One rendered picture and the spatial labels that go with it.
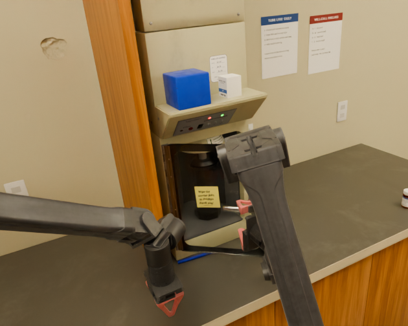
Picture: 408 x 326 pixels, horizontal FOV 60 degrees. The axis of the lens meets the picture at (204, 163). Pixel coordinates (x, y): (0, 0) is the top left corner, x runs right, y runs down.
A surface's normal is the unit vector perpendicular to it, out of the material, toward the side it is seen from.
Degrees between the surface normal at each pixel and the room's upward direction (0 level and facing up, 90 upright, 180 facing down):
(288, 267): 66
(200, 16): 90
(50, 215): 58
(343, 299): 90
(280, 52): 90
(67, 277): 0
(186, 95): 90
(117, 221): 50
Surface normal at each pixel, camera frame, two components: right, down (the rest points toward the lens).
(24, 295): -0.08, -0.91
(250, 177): -0.11, 0.01
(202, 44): 0.44, 0.33
